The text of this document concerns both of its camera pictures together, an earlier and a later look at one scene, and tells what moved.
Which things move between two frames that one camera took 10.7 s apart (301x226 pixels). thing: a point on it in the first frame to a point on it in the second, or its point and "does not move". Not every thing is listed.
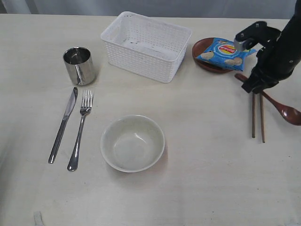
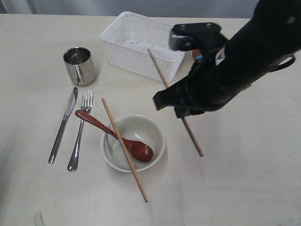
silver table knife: [62, 125] does not move
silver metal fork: [86, 104] does not move
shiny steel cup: [79, 65] does not move
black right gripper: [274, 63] to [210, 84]
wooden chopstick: [262, 117] to [184, 119]
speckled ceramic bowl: [132, 143] does not move
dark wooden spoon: [290, 115] to [138, 150]
